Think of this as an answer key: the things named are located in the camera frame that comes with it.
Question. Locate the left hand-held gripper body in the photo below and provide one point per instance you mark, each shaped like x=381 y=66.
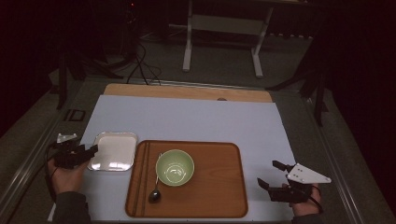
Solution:
x=67 y=157

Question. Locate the white metal stand frame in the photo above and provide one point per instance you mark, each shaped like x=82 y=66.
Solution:
x=187 y=46

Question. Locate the black floor socket frame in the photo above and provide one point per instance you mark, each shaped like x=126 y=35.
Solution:
x=74 y=115

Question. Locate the brown wooden serving tray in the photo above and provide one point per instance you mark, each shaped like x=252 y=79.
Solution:
x=218 y=186

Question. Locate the black tripod stand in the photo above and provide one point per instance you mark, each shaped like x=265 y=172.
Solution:
x=319 y=93
x=63 y=81

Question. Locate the metal spoon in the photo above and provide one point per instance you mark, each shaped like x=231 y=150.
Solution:
x=154 y=196

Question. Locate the person's right hand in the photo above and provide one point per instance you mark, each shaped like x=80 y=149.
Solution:
x=303 y=209

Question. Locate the white square plate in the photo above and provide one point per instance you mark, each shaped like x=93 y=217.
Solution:
x=113 y=152

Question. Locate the white table cover sheet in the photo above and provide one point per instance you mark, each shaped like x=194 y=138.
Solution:
x=186 y=121

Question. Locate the green ceramic bowl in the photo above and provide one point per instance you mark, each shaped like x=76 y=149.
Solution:
x=175 y=168

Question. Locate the person's left hand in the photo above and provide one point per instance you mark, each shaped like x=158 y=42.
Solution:
x=67 y=180

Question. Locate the aluminium floor rail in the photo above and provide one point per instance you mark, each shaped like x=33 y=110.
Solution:
x=28 y=168
x=336 y=165

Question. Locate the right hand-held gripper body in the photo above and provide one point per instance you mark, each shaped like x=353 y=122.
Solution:
x=292 y=193

